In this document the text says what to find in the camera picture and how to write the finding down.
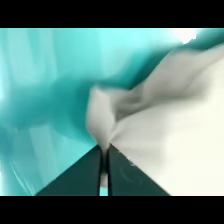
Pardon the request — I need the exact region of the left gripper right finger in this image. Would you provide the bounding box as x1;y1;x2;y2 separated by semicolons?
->
107;143;171;197

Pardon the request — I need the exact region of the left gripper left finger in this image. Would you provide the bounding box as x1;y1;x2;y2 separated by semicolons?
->
35;144;102;197

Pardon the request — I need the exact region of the brown shirt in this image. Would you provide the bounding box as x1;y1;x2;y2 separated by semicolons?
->
85;39;224;197

